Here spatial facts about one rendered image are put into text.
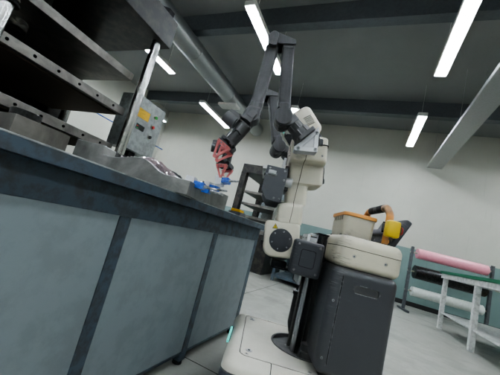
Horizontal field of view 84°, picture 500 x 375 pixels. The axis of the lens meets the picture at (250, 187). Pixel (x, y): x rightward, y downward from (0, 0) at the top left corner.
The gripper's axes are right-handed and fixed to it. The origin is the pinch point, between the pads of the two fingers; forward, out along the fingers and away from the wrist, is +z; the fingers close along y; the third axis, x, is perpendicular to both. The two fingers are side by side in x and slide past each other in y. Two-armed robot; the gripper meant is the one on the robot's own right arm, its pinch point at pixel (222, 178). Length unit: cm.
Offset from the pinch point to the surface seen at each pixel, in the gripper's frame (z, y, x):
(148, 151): -30, -24, -81
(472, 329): 62, -321, 207
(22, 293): 63, 78, -4
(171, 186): 22, 46, 5
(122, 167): 18, 52, -15
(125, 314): 69, 39, -5
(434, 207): -187, -619, 243
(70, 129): -11, 39, -78
